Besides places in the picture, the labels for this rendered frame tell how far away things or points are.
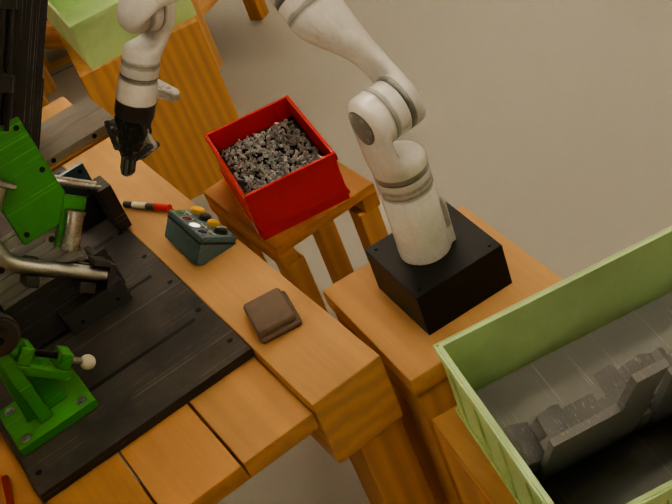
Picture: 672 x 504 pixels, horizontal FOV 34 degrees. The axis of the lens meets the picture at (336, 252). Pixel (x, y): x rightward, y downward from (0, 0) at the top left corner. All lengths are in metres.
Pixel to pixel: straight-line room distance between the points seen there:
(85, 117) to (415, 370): 0.90
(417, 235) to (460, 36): 2.70
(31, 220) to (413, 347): 0.75
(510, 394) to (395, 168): 0.39
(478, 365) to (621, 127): 2.08
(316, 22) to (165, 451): 0.73
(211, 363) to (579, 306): 0.63
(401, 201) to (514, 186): 1.81
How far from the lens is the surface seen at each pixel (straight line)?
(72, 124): 2.28
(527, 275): 1.89
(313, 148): 2.35
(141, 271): 2.17
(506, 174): 3.59
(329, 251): 2.69
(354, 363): 1.76
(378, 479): 1.92
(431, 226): 1.79
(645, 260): 1.76
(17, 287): 2.13
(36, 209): 2.09
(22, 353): 1.88
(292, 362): 1.81
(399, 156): 1.70
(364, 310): 1.93
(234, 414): 1.81
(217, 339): 1.93
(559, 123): 3.77
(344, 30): 1.69
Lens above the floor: 2.09
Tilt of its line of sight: 37 degrees down
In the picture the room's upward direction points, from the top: 22 degrees counter-clockwise
